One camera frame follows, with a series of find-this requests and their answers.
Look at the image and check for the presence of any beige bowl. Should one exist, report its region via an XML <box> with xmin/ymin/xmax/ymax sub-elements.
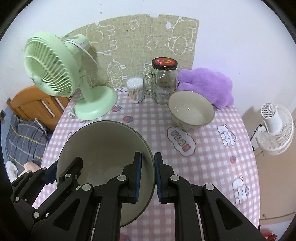
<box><xmin>57</xmin><ymin>121</ymin><xmax>155</xmax><ymax>226</ymax></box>

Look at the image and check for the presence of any beige bowl wall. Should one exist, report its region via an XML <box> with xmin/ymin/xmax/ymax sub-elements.
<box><xmin>168</xmin><ymin>90</ymin><xmax>215</xmax><ymax>131</ymax></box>

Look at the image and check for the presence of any cream crumpled cloth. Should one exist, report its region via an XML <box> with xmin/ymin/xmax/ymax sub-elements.
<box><xmin>19</xmin><ymin>162</ymin><xmax>40</xmax><ymax>176</ymax></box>

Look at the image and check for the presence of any white plastic bag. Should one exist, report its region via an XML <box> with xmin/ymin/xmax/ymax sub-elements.
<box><xmin>6</xmin><ymin>161</ymin><xmax>18</xmax><ymax>183</ymax></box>

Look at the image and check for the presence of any blue plaid pillow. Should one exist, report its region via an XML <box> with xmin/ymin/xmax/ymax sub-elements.
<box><xmin>6</xmin><ymin>114</ymin><xmax>48</xmax><ymax>173</ymax></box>

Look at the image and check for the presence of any red snack package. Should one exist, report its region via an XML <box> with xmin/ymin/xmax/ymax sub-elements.
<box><xmin>262</xmin><ymin>230</ymin><xmax>278</xmax><ymax>241</ymax></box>

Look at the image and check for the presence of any pink checkered tablecloth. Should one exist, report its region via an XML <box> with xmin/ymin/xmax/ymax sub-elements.
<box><xmin>41</xmin><ymin>87</ymin><xmax>260</xmax><ymax>240</ymax></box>

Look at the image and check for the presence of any wooden bed headboard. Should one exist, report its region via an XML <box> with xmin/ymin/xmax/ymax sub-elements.
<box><xmin>6</xmin><ymin>86</ymin><xmax>71</xmax><ymax>130</ymax></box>

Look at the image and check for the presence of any cotton swab container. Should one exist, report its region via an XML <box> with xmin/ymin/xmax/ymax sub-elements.
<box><xmin>126</xmin><ymin>77</ymin><xmax>145</xmax><ymax>104</ymax></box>

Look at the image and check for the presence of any green desk fan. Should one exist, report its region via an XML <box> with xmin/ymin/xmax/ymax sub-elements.
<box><xmin>24</xmin><ymin>32</ymin><xmax>117</xmax><ymax>121</ymax></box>

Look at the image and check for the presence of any white floor fan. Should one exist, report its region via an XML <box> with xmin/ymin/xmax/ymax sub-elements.
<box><xmin>255</xmin><ymin>102</ymin><xmax>294</xmax><ymax>156</ymax></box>

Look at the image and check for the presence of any glass mason jar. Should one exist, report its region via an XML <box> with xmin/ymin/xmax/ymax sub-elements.
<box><xmin>143</xmin><ymin>57</ymin><xmax>178</xmax><ymax>105</ymax></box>

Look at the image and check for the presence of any purple plush toy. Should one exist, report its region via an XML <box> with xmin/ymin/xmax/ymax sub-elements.
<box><xmin>178</xmin><ymin>68</ymin><xmax>234</xmax><ymax>109</ymax></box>

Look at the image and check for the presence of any wall power socket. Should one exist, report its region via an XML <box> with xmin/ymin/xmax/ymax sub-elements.
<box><xmin>0</xmin><ymin>110</ymin><xmax>6</xmax><ymax>121</ymax></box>

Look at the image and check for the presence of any black fan power cable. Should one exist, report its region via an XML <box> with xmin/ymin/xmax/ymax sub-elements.
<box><xmin>249</xmin><ymin>123</ymin><xmax>265</xmax><ymax>141</ymax></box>

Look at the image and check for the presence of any green cartoon wall mat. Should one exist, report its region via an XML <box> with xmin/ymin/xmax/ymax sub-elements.
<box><xmin>62</xmin><ymin>15</ymin><xmax>200</xmax><ymax>87</ymax></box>

